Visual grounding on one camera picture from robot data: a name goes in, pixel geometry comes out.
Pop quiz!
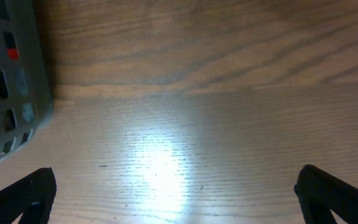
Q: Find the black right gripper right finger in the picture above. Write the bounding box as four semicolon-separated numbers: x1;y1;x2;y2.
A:
294;164;358;224

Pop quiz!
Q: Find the grey plastic basket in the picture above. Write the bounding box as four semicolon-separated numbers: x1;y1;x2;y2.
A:
0;1;53;162

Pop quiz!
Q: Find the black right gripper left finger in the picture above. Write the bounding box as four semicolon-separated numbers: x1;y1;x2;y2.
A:
0;167;57;224

